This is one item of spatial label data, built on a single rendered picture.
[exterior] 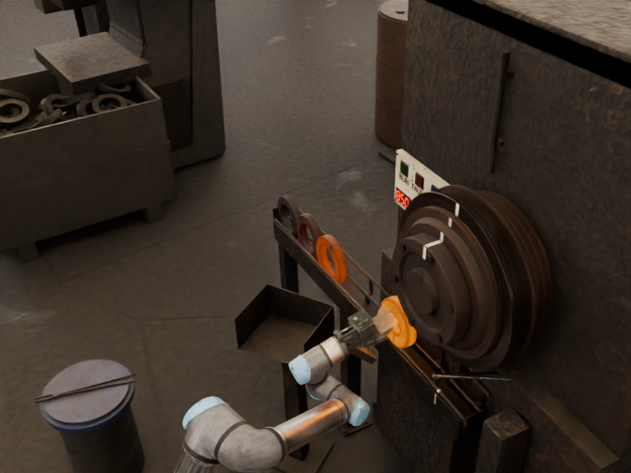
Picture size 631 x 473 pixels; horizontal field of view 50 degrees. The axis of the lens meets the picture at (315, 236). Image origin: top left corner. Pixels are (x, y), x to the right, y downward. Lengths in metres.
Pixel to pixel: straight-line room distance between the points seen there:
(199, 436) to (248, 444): 0.13
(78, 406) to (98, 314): 1.09
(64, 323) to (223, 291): 0.78
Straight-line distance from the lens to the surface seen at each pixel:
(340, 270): 2.43
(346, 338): 1.97
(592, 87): 1.47
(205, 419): 1.78
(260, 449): 1.74
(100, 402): 2.51
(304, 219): 2.61
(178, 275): 3.68
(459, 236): 1.63
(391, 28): 4.50
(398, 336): 2.07
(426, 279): 1.68
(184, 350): 3.24
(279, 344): 2.33
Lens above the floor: 2.21
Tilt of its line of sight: 35 degrees down
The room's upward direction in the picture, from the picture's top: 2 degrees counter-clockwise
